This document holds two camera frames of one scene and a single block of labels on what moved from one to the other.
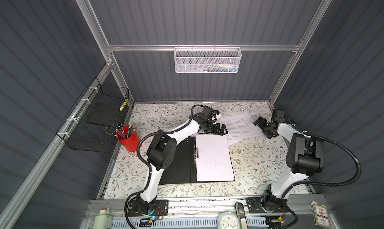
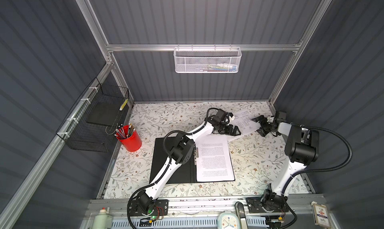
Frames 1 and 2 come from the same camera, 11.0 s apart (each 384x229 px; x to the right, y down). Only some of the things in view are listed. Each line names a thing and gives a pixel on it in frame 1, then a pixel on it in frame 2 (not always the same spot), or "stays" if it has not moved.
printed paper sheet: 240,127 → 213,160
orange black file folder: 185,172 stays
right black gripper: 269,134 stays
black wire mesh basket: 92,124 stays
